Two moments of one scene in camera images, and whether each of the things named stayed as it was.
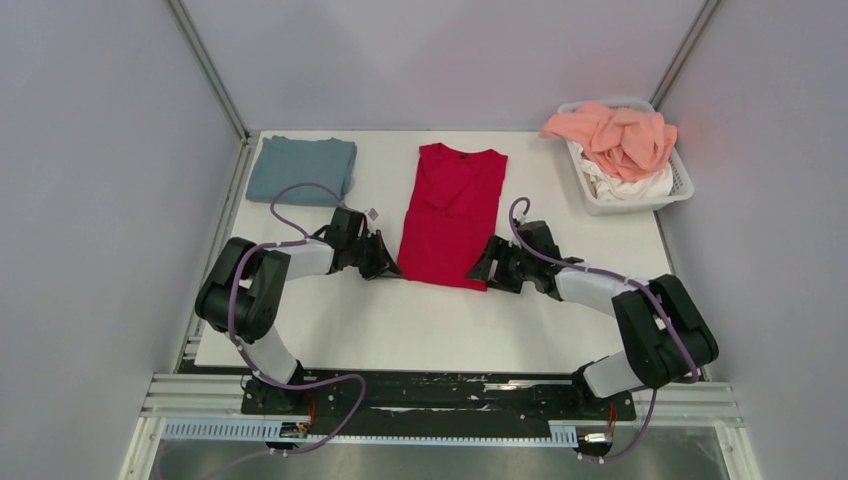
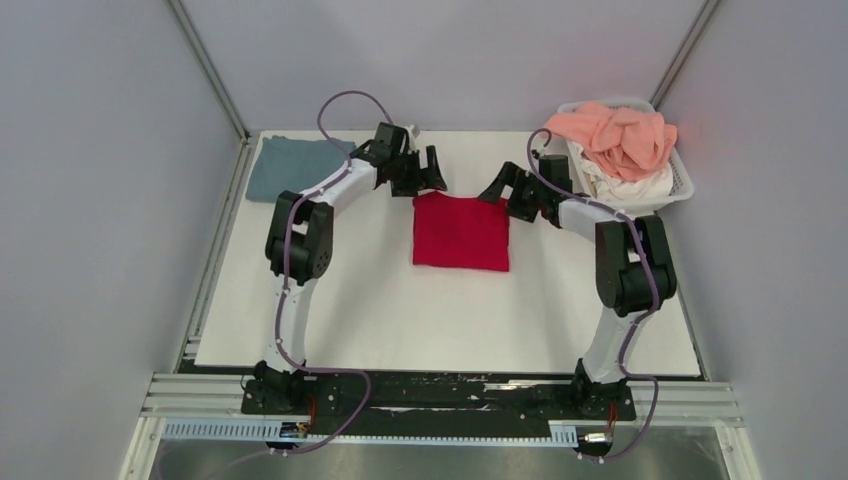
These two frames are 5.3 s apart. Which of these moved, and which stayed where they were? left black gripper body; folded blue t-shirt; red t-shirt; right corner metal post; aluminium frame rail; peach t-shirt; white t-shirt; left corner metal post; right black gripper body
Moved: right black gripper body; red t-shirt; left black gripper body
Stayed: left corner metal post; peach t-shirt; white t-shirt; right corner metal post; folded blue t-shirt; aluminium frame rail
